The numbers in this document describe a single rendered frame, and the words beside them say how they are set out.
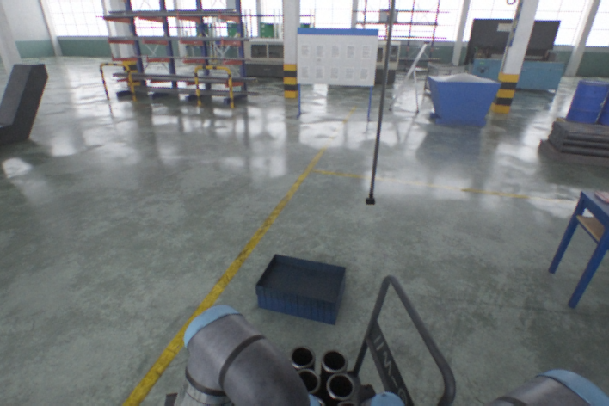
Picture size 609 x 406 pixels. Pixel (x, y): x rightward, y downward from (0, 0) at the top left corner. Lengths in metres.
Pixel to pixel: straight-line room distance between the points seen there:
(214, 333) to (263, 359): 0.11
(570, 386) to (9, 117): 8.40
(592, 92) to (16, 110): 11.65
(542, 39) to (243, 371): 15.84
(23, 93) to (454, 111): 8.84
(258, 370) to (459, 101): 7.98
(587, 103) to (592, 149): 2.57
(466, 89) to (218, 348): 7.98
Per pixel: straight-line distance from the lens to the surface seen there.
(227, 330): 0.66
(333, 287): 2.60
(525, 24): 10.37
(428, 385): 2.38
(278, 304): 2.56
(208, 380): 0.70
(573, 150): 7.03
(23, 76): 8.58
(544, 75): 15.57
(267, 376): 0.62
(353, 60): 8.18
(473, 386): 2.48
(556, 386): 0.62
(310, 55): 8.24
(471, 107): 8.46
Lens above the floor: 1.89
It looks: 28 degrees down
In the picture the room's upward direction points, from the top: 1 degrees clockwise
